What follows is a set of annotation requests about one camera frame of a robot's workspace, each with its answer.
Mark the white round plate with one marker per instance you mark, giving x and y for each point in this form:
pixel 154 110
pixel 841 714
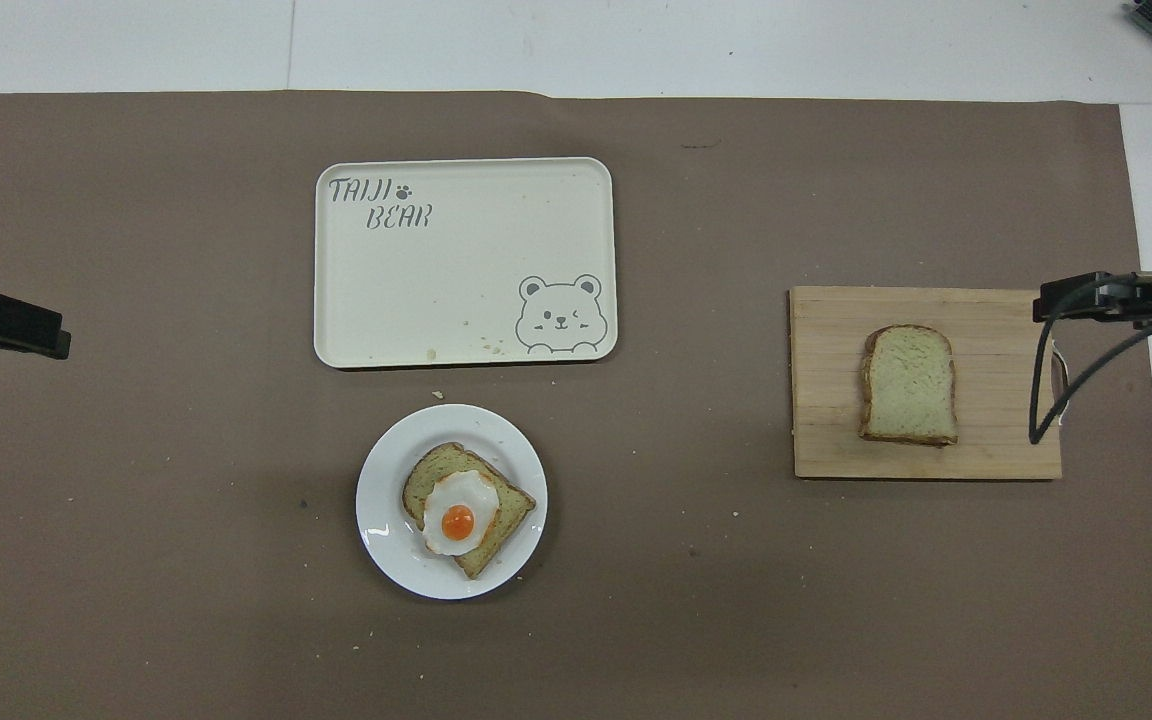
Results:
pixel 386 520

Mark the plain bread slice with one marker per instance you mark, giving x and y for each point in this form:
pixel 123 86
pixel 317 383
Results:
pixel 908 385

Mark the wooden cutting board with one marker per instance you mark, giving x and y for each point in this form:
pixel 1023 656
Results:
pixel 826 400

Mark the cream tray with bear print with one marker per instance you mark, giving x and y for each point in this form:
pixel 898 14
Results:
pixel 456 280

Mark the fried egg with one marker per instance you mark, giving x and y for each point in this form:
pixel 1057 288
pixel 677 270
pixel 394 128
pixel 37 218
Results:
pixel 458 520

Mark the bread slice with egg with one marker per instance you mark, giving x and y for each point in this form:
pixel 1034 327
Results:
pixel 436 465

